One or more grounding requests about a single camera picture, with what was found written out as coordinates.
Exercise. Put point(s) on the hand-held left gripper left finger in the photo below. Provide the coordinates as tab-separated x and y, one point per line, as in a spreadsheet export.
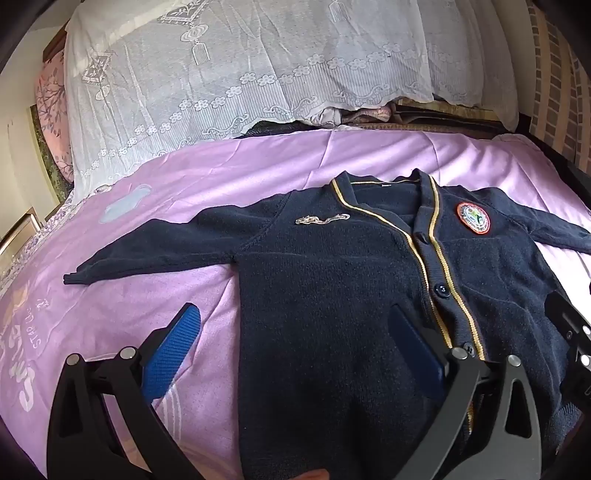
173	350

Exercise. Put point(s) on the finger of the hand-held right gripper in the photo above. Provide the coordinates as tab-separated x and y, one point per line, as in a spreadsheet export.
575	323

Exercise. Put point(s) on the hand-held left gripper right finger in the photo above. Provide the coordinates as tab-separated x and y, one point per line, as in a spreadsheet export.
418	350

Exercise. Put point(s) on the navy knit cardigan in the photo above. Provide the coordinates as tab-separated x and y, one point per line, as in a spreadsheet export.
323	300

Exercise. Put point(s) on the purple bed sheet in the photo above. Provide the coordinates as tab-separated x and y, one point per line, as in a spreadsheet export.
184	184

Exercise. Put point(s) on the brown folded blanket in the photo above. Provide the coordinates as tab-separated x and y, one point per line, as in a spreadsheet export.
443	115

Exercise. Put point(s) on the pink striped folded cloth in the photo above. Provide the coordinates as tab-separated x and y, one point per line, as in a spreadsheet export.
355	115

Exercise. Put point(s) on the dark folded cloth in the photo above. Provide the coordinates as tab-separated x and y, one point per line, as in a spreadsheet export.
277	128

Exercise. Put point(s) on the white lace cover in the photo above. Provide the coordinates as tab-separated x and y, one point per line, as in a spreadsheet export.
231	60

